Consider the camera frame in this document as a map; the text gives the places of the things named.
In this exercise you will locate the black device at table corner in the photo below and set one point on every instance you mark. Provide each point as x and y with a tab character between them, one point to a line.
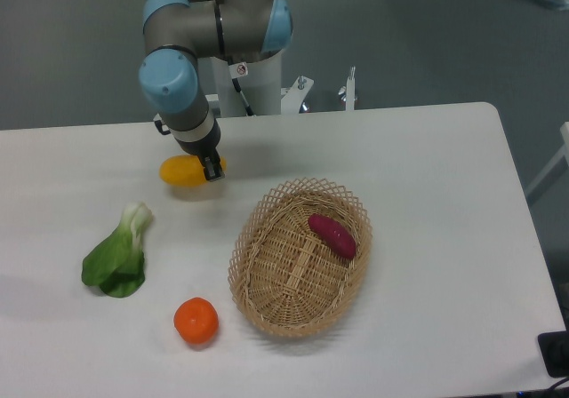
554	352

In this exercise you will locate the purple sweet potato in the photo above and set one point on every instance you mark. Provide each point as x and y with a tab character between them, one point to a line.
334	234

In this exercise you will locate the white frame at right edge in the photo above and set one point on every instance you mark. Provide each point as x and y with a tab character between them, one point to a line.
552	171

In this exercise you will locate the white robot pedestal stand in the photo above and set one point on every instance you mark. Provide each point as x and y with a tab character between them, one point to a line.
257	85

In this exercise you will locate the green bok choy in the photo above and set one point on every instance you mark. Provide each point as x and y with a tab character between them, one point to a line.
116	265

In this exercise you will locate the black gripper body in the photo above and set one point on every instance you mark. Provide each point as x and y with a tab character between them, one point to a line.
203	148

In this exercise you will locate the woven wicker basket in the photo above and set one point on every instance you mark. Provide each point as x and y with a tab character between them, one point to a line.
284	277

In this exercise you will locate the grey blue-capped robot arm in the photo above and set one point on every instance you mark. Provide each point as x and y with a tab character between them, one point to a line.
244	38

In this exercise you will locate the yellow mango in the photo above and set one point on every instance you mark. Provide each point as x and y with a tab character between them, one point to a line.
182	171

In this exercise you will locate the orange tangerine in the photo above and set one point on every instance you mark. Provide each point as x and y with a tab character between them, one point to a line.
196	321

